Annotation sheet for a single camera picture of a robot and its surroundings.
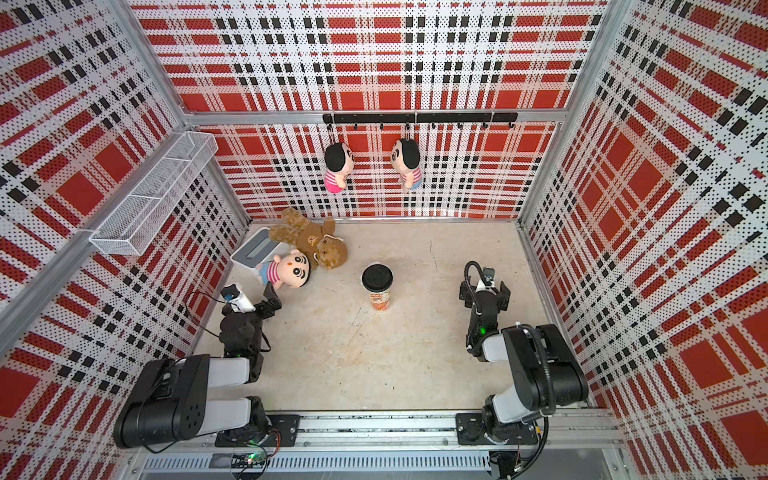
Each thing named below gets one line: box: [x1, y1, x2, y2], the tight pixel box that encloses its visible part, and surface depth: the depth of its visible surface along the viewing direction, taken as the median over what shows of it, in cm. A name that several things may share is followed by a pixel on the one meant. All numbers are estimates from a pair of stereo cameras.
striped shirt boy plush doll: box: [256, 249, 311, 290], surface depth 100 cm
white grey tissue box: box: [231, 227, 291, 269], surface depth 107 cm
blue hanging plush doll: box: [391, 138, 423, 190], surface depth 96 cm
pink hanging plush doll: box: [324, 142, 355, 194], surface depth 98 cm
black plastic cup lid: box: [361, 264, 393, 293], surface depth 84 cm
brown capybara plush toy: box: [269, 207, 348, 271], surface depth 107 cm
